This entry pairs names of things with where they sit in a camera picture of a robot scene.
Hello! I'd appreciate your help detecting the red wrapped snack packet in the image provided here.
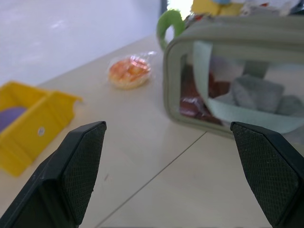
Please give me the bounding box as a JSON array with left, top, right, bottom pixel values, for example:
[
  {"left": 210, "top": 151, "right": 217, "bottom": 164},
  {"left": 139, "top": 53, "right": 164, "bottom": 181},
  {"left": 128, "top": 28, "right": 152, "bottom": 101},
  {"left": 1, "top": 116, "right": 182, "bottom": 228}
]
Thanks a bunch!
[{"left": 179, "top": 96, "right": 223, "bottom": 126}]

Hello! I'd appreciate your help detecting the grey folded cloth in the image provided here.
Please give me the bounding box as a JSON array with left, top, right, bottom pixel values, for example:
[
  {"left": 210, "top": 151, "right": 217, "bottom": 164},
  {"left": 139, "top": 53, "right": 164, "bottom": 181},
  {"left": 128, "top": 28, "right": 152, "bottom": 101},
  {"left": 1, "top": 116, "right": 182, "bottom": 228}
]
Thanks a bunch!
[{"left": 231, "top": 74, "right": 285, "bottom": 114}]

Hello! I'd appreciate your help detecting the yellow toy block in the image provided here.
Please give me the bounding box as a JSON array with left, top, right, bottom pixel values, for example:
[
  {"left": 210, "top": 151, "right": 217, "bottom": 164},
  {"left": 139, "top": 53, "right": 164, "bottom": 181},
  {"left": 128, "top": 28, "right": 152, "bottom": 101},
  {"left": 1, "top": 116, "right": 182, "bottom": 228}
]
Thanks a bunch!
[{"left": 191, "top": 0, "right": 243, "bottom": 17}]

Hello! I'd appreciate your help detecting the green ring-shaped toy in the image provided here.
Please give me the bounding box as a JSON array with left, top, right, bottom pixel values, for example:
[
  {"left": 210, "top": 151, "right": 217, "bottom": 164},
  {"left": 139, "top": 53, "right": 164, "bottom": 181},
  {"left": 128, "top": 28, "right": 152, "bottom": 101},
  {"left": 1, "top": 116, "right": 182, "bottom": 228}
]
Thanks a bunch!
[{"left": 156, "top": 9, "right": 185, "bottom": 51}]

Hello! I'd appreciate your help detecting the yellow plastic divided bin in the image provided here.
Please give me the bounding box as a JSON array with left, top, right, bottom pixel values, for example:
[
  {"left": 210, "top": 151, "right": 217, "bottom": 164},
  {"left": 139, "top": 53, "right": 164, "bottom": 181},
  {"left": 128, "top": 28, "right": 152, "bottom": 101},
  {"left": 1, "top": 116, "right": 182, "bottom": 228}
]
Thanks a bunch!
[{"left": 0, "top": 81, "right": 84, "bottom": 178}]

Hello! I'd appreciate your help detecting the purple round object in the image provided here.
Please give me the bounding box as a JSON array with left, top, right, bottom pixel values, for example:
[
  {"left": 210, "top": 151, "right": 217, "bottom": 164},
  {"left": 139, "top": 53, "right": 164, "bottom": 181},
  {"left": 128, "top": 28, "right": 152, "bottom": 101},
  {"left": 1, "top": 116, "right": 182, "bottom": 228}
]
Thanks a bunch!
[{"left": 0, "top": 106, "right": 28, "bottom": 133}]

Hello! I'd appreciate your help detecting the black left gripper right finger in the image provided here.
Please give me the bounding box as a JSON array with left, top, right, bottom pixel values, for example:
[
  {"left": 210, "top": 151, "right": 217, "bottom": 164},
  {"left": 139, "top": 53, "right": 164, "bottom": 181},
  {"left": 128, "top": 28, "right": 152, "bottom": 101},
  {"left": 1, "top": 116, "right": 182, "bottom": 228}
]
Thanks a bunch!
[{"left": 230, "top": 121, "right": 304, "bottom": 228}]

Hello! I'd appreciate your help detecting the wrapped orange round pastry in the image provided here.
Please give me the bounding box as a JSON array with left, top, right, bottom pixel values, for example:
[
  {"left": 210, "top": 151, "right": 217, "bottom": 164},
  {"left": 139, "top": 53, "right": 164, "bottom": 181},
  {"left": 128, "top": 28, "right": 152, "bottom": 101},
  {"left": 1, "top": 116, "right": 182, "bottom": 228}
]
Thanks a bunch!
[{"left": 108, "top": 51, "right": 158, "bottom": 90}]

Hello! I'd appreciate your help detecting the clear grey-trimmed zipper pouch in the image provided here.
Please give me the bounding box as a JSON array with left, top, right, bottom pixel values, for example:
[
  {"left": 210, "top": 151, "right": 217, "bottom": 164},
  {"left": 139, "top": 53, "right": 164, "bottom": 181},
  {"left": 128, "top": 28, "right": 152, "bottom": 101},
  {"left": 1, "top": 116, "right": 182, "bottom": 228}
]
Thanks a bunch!
[{"left": 162, "top": 15, "right": 304, "bottom": 151}]

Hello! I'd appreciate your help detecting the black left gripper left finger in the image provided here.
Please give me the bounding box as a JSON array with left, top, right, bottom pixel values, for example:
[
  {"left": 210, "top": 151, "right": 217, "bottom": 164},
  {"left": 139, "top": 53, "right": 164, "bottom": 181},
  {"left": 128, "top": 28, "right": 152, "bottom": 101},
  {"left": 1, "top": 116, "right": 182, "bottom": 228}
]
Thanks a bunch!
[{"left": 0, "top": 121, "right": 107, "bottom": 228}]

